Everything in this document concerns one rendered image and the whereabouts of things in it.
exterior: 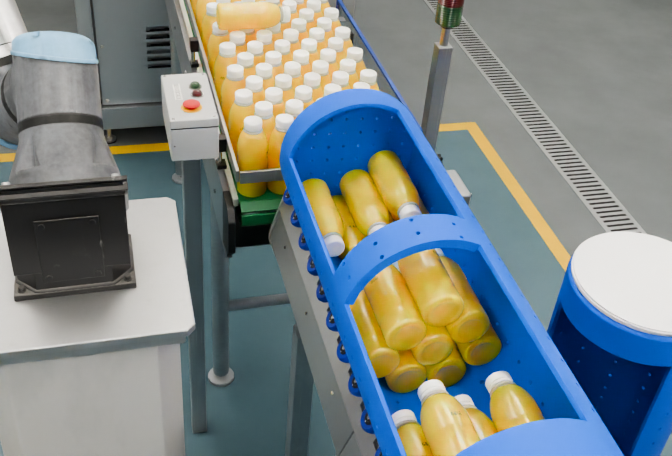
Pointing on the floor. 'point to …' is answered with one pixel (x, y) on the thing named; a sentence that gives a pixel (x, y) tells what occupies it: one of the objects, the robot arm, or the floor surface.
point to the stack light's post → (441, 58)
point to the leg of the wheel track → (299, 399)
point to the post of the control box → (191, 178)
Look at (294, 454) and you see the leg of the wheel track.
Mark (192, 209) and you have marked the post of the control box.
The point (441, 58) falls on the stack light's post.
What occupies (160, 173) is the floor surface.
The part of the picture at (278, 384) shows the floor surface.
